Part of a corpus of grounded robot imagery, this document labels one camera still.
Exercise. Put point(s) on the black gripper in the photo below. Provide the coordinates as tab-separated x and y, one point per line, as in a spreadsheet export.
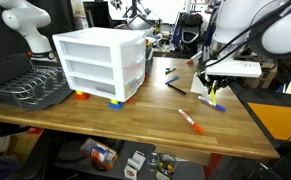
216	79

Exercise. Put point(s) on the yellow highlighter pen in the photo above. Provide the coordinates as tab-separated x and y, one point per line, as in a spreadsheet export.
213	95

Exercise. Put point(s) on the white pen holder cup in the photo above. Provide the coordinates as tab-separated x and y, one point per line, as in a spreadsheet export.
196	85

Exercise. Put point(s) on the black pen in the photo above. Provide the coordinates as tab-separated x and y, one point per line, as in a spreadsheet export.
176	89

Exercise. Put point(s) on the dark blue pen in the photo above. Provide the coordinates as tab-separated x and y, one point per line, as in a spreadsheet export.
172	80

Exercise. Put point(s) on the blue and white marker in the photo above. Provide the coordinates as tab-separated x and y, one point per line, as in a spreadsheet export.
215	105

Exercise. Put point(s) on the orange and white marker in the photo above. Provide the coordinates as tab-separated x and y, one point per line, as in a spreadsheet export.
191	121

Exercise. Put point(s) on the green and white marker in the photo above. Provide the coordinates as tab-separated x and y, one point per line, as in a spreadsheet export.
170	70

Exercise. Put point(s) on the small cardboard box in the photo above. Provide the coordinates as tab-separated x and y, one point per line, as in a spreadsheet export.
263	75

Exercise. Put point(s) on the black backpack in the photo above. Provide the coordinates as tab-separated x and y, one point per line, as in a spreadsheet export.
191	28

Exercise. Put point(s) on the grey plastic bin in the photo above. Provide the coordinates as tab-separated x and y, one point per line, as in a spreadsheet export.
149	60

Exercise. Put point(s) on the orange floor mat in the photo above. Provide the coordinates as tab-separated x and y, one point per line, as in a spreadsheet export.
278	120

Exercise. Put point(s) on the glass jar with small items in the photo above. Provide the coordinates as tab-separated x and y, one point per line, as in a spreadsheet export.
166	166

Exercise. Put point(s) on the clear glass jar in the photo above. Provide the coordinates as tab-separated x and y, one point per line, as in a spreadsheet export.
153	162

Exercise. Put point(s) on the blue toy brick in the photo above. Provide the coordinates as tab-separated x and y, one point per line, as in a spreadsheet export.
115	105

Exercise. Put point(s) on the small white carton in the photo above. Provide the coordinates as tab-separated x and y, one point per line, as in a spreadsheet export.
134	165

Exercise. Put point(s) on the white plastic drawer unit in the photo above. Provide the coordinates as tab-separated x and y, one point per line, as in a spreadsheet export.
98	63

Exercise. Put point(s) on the orange and white carton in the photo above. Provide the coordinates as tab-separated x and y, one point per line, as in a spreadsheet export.
100	154

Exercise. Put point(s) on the red and yellow toy brick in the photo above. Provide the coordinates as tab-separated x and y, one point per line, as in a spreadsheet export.
81	95

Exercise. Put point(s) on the black dish rack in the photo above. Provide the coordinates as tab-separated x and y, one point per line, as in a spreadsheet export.
18	80

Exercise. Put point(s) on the white wrist mount plate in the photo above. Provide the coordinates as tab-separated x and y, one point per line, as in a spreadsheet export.
235	69

